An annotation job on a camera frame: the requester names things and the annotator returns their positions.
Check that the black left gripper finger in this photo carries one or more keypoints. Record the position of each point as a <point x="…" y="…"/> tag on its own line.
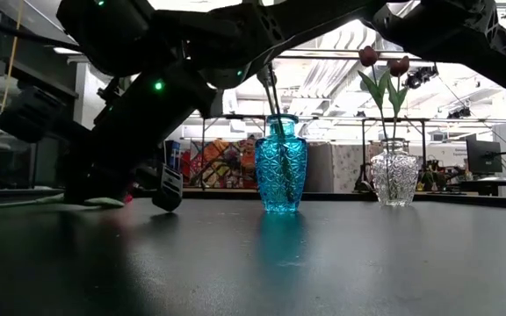
<point x="168" y="188"/>

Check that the pink artificial tulip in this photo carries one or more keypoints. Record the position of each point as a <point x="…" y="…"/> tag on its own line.
<point x="103" y="202"/>

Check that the dark blue artificial tulip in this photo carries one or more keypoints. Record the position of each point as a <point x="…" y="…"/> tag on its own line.
<point x="287" y="167"/>
<point x="265" y="75"/>

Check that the red artificial tulip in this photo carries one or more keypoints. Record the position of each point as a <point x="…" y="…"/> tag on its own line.
<point x="399" y="66"/>
<point x="368" y="56"/>

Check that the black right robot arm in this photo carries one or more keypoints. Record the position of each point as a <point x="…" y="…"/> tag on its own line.
<point x="455" y="30"/>

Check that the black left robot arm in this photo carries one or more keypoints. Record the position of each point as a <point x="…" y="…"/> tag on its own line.
<point x="125" y="35"/>

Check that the blue cut glass vase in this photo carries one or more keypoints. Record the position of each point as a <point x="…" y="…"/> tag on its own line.
<point x="280" y="171"/>

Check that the clear cut glass vase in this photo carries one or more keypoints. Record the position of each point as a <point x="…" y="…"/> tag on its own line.
<point x="395" y="175"/>

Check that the colourful patchwork quilt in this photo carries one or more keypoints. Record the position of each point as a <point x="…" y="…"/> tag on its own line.
<point x="218" y="162"/>

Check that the person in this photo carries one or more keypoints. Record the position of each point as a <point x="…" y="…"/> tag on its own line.
<point x="247" y="153"/>

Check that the pale patterned partition panel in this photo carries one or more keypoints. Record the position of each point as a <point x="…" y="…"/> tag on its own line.
<point x="323" y="167"/>

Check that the black tripod stand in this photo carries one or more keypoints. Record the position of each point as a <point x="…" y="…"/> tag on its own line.
<point x="363" y="175"/>

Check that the long overhead light bar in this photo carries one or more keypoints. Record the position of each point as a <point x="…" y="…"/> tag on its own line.
<point x="323" y="53"/>

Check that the dark desk clutter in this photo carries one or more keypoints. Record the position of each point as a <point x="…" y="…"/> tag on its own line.
<point x="437" y="177"/>

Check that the large black spotlight cluster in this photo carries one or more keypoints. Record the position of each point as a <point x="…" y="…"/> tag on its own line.
<point x="420" y="76"/>

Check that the small black spotlight cluster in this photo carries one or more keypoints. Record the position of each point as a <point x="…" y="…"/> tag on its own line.
<point x="459" y="112"/>

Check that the large black computer monitor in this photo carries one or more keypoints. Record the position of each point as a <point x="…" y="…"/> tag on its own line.
<point x="483" y="157"/>

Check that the dark office desk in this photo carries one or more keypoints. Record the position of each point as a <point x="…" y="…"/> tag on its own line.
<point x="490" y="184"/>

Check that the black ceiling track fixture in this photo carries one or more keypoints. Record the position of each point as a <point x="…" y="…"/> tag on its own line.
<point x="504" y="9"/>

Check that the black background frame rig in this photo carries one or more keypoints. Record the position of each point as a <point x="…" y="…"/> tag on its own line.
<point x="323" y="117"/>

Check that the black table edge rail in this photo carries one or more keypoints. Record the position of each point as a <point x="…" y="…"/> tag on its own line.
<point x="477" y="199"/>

